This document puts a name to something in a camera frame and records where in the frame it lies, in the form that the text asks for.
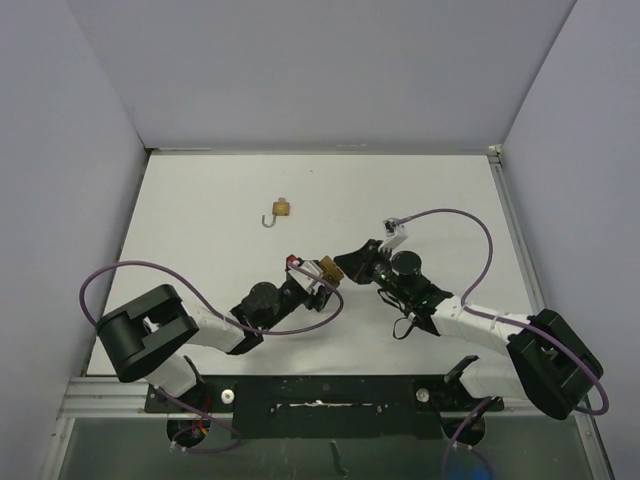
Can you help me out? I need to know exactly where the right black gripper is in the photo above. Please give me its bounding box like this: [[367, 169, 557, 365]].
[[335, 240, 410, 305]]

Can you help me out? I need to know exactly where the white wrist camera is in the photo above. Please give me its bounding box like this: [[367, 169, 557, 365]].
[[379, 218, 408, 252], [289, 260, 327, 295]]

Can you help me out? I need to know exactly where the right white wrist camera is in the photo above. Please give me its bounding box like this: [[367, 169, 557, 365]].
[[379, 218, 408, 252]]

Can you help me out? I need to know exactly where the aluminium right side rail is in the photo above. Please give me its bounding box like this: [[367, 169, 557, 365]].
[[487, 144, 545, 310]]

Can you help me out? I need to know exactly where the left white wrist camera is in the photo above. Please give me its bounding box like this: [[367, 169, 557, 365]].
[[289, 260, 327, 295]]

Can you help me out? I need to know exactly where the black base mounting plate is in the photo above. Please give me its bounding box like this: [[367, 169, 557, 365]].
[[144, 375, 504, 454]]

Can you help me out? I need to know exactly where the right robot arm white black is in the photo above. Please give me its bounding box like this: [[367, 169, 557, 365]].
[[334, 240, 604, 420]]

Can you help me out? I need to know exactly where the aluminium rail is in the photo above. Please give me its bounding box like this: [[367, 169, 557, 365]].
[[487, 144, 545, 310], [58, 376, 148, 419]]

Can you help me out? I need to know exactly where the black thin cable loop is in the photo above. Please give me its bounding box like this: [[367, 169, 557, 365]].
[[392, 309, 424, 342]]

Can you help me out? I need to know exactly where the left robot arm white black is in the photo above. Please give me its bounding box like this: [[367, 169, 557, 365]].
[[95, 255, 343, 411]]

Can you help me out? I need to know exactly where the aluminium front rail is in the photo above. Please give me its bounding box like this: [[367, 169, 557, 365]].
[[58, 376, 148, 419]]

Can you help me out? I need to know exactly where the small brass padlock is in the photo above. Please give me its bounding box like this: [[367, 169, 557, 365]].
[[261, 197, 291, 228]]

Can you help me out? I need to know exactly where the large brass padlock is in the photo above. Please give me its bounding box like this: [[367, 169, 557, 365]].
[[318, 256, 344, 287]]

